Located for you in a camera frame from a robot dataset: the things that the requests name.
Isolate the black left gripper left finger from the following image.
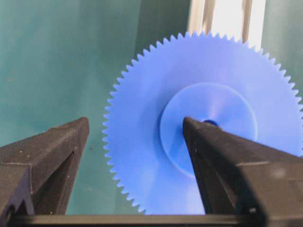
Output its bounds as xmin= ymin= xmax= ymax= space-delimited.
xmin=0 ymin=117 xmax=89 ymax=215

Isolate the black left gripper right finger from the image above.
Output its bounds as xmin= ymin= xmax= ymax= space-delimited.
xmin=183 ymin=117 xmax=303 ymax=227

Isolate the large blue plastic gear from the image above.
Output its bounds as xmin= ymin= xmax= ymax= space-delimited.
xmin=103 ymin=34 xmax=303 ymax=215

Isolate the silver aluminium extrusion rail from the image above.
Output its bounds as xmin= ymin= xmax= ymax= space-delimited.
xmin=187 ymin=0 xmax=266 ymax=50

